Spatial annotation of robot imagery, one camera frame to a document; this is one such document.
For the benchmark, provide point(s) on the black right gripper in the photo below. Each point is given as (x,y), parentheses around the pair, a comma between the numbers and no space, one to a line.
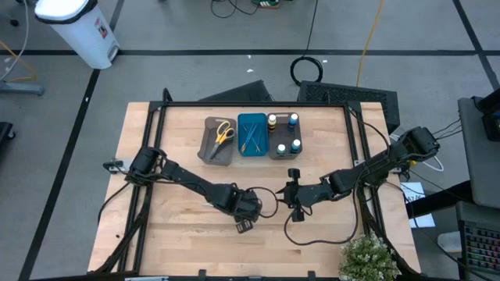
(312,195)

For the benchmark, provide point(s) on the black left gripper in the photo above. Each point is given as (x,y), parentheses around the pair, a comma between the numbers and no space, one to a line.
(246,205)

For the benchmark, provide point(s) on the green paint bottle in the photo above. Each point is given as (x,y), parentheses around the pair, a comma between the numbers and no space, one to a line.
(281,149)

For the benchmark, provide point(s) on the teal paint bottle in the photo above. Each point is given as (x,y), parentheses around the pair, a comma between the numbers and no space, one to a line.
(295,145)

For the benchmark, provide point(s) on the blue paint bottle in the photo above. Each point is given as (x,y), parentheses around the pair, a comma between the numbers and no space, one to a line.
(293,121)

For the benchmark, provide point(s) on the yellow paint bottle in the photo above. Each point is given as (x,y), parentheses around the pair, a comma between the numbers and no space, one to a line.
(272,122)

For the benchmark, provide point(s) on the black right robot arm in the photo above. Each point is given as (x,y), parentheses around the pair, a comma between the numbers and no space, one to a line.
(383,160)

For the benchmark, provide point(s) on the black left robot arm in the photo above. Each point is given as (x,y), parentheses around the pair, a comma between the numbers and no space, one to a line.
(176,175)

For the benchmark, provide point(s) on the grey translucent bin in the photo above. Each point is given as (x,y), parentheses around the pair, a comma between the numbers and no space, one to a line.
(230,154)
(283,134)

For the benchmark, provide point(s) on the blue plastic bin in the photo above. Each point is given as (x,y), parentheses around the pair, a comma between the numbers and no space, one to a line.
(263,132)

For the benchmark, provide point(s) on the potted plant, black pot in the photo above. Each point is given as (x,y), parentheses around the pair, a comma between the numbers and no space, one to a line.
(367,257)

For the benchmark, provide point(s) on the black flat panel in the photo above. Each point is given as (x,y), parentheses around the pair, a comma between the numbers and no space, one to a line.
(242,93)

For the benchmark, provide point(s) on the white paper sheet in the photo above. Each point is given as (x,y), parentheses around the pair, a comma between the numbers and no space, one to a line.
(418,203)

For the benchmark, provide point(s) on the person's shoe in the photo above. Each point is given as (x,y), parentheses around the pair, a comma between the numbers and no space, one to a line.
(265,3)

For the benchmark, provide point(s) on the grey desk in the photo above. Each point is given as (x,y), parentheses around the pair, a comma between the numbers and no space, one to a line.
(480,156)

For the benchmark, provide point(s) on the black keyboard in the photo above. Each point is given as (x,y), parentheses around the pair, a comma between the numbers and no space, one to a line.
(482,246)

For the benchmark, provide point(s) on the white trash can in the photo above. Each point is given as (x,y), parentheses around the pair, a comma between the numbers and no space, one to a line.
(78,35)

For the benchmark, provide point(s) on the grey stand base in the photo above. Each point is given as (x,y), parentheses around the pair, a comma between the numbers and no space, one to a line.
(21,87)

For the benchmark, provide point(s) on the black aluminium table frame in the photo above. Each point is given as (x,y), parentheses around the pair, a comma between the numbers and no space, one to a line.
(254,104)

